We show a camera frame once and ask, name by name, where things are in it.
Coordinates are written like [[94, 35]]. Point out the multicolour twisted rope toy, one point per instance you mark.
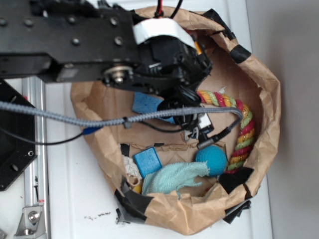
[[245, 139]]

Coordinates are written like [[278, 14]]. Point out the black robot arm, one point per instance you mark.
[[63, 41]]

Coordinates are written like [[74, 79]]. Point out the blue rectangular block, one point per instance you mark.
[[147, 161]]

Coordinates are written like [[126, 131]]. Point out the light blue sponge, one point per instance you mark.
[[144, 103]]

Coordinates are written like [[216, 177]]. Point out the yellow cylinder block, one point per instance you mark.
[[137, 189]]

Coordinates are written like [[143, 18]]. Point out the mint green cloth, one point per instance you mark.
[[174, 177]]

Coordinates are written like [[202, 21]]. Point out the metal corner bracket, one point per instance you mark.
[[31, 224]]

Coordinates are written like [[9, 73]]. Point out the brown paper bag bin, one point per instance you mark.
[[236, 73]]

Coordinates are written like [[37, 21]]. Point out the white tray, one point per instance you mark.
[[81, 203]]

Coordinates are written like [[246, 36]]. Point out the aluminium extrusion rail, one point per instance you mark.
[[36, 174]]

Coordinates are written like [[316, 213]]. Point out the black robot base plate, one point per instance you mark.
[[15, 154]]

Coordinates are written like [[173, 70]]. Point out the blue ball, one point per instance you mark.
[[214, 158]]

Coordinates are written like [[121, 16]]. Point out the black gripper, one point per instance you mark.
[[173, 63]]

